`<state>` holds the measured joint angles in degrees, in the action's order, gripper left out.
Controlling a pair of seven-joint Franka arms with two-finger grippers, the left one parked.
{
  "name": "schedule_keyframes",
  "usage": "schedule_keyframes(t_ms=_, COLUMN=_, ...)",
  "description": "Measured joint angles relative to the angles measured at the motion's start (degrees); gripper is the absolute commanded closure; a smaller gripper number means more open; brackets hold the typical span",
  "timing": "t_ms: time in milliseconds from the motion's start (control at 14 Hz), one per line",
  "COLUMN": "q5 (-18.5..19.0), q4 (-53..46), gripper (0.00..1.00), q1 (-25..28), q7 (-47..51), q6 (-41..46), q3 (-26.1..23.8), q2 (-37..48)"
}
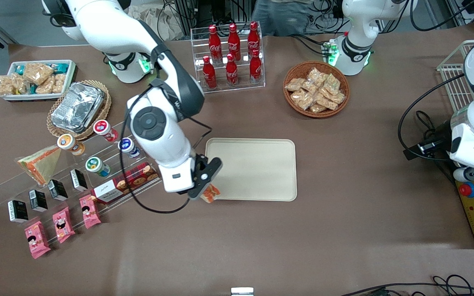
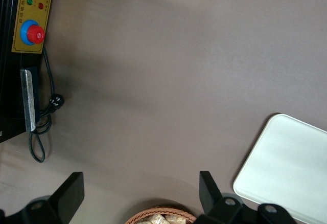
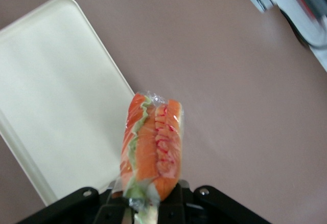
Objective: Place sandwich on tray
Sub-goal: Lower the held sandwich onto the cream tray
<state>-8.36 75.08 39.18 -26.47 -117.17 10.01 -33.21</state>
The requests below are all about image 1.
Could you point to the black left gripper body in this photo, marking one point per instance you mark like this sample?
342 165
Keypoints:
440 135

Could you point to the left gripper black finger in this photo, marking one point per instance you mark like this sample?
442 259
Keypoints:
429 145
413 154

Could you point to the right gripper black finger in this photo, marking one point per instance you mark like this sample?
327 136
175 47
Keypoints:
202 193

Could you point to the sandwich with green filling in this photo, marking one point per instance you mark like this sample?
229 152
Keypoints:
212 194

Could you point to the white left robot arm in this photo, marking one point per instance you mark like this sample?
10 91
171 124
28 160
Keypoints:
358 24

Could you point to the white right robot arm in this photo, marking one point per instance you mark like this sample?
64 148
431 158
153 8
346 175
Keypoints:
159 135

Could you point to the beige rectangular tray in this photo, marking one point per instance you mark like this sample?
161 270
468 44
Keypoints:
257 169

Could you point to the wrapped sandwich with orange filling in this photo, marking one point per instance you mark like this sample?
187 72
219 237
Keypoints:
41 164

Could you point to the red plaid cookie box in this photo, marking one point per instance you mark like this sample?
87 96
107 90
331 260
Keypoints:
124 184

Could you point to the blue lid yogurt cup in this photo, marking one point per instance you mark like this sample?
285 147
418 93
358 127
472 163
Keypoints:
126 146

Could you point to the clear acrylic bottle rack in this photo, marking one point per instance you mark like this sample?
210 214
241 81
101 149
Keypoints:
228 88

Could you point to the clear acrylic tiered stand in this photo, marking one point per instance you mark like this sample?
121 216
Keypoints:
115 197

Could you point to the clear-wrapped brown snack pack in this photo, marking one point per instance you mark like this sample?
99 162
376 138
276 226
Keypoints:
302 100
317 108
294 84
310 87
331 84
326 102
337 98
316 75

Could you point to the red cola bottle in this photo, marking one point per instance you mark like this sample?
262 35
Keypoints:
253 39
215 45
231 73
255 69
209 76
233 43

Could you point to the red lid yogurt cup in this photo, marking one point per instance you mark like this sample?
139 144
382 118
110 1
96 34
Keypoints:
104 129

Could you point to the round brown wicker basket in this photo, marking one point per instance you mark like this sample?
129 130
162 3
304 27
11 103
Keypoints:
292 102

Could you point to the green lid yogurt cup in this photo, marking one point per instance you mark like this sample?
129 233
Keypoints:
96 166

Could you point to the pink snack packet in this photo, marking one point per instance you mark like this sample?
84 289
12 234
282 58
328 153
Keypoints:
89 211
63 225
36 240

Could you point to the oval light wicker basket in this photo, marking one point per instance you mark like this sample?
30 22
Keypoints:
105 109

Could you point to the small black carton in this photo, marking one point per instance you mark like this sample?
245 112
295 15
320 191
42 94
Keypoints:
58 190
78 181
18 211
38 201

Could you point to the orange lid yogurt cup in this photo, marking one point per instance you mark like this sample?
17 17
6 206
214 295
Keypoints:
69 144

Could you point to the silver foil container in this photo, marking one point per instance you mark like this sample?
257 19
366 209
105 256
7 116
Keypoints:
76 107

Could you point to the crumpled beige paper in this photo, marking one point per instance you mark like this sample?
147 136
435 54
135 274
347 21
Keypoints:
167 24

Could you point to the white rectangular snack bin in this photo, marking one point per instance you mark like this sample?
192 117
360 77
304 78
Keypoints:
71 76

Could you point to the person in dark clothes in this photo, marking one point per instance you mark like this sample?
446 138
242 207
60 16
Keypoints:
282 16

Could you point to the teal snack packet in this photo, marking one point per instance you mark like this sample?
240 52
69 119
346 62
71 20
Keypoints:
61 68
19 70

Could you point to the large bagged rice cracker pack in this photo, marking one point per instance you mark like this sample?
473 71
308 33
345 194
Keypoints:
38 73

